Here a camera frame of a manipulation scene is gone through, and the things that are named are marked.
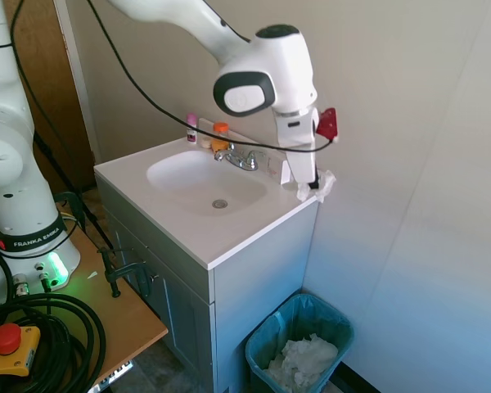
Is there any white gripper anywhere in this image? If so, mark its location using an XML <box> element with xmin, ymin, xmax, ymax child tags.
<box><xmin>273</xmin><ymin>106</ymin><xmax>327</xmax><ymax>191</ymax></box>

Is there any white tissue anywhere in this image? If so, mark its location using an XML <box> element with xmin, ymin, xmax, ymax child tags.
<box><xmin>296</xmin><ymin>169</ymin><xmax>337</xmax><ymax>204</ymax></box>

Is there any trash bin with blue liner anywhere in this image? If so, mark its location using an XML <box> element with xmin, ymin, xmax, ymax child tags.
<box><xmin>245</xmin><ymin>292</ymin><xmax>355</xmax><ymax>393</ymax></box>

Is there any white cardboard box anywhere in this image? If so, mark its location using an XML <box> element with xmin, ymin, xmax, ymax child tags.
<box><xmin>265</xmin><ymin>148</ymin><xmax>292</xmax><ymax>185</ymax></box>

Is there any chrome sink faucet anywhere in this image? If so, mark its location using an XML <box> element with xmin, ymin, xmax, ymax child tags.
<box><xmin>214</xmin><ymin>141</ymin><xmax>267</xmax><ymax>172</ymax></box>

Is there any white sink countertop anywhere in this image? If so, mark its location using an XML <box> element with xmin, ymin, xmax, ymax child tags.
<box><xmin>93</xmin><ymin>117</ymin><xmax>327</xmax><ymax>271</ymax></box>

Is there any orange pill bottle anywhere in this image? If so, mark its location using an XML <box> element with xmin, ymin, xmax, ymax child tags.
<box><xmin>210</xmin><ymin>121</ymin><xmax>231</xmax><ymax>152</ymax></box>

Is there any pink capped deodorant stick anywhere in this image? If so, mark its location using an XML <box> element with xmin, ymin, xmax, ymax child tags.
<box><xmin>186</xmin><ymin>113</ymin><xmax>199</xmax><ymax>145</ymax></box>

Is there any grey vanity cabinet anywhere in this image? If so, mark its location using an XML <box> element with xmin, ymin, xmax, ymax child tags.
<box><xmin>96</xmin><ymin>175</ymin><xmax>320</xmax><ymax>393</ymax></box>

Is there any pile of discarded white tissues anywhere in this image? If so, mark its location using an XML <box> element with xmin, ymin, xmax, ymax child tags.
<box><xmin>264</xmin><ymin>333</ymin><xmax>340</xmax><ymax>392</ymax></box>

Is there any black baseboard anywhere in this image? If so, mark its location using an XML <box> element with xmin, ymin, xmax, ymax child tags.
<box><xmin>331</xmin><ymin>362</ymin><xmax>381</xmax><ymax>393</ymax></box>

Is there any black screw clamp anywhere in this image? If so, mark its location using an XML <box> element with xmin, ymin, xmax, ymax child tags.
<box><xmin>97</xmin><ymin>245</ymin><xmax>152</xmax><ymax>299</ymax></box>

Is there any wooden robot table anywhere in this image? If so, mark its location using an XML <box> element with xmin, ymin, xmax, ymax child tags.
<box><xmin>0</xmin><ymin>196</ymin><xmax>169</xmax><ymax>393</ymax></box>

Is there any brown wooden door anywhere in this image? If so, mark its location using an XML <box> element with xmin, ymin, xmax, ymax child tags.
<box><xmin>2</xmin><ymin>0</ymin><xmax>97</xmax><ymax>193</ymax></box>

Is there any yellow emergency stop button box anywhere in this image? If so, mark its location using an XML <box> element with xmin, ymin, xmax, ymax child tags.
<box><xmin>0</xmin><ymin>322</ymin><xmax>41</xmax><ymax>377</ymax></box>

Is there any red and black wrist camera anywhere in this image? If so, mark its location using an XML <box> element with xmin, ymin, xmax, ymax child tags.
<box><xmin>315</xmin><ymin>106</ymin><xmax>340</xmax><ymax>143</ymax></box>

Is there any white door frame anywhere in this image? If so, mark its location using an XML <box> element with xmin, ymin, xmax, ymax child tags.
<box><xmin>52</xmin><ymin>0</ymin><xmax>103</xmax><ymax>165</ymax></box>

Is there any coiled thick black cable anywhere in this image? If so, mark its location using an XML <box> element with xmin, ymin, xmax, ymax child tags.
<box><xmin>0</xmin><ymin>293</ymin><xmax>107</xmax><ymax>393</ymax></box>

